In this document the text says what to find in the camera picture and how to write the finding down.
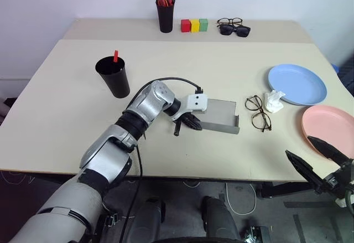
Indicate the blue plastic object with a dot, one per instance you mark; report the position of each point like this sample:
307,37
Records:
335,68

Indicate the black cup holding many markers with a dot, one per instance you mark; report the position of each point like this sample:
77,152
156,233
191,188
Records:
165,18

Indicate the crumpled white tissue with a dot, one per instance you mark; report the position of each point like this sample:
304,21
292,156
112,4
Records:
273,102

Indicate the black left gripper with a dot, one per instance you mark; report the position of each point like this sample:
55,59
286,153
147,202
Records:
186,119

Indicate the dark rounded shape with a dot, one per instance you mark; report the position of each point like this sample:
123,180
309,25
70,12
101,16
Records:
148,221
219,221

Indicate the yellow block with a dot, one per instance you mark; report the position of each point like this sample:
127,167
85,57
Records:
195,26

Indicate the tortoiseshell glasses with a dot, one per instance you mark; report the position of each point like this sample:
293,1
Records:
261,112
233,19

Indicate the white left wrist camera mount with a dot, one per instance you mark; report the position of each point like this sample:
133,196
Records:
197,102

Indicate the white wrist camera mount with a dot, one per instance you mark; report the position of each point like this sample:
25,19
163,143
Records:
341,202
197,102

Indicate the blue plate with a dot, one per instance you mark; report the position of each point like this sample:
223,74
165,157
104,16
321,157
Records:
297,83

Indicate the black table frame bar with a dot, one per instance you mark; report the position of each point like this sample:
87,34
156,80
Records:
287,189

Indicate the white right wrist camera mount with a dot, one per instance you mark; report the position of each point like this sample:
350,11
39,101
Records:
341,202

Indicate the black sunglasses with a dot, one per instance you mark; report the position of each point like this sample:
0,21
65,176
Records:
227,30

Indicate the green block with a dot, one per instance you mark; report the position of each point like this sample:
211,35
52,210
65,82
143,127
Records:
203,25

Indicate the pink plate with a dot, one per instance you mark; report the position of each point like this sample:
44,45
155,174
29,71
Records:
329,122

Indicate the red block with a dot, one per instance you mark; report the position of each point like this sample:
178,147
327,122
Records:
185,26

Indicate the black mesh chair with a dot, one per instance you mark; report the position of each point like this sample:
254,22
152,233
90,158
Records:
347,77

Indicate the metal bracket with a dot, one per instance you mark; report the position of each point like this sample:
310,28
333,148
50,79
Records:
255,234

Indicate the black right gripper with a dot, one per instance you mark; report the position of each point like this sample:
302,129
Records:
341,179

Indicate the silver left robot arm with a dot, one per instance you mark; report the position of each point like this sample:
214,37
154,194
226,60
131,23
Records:
110,154

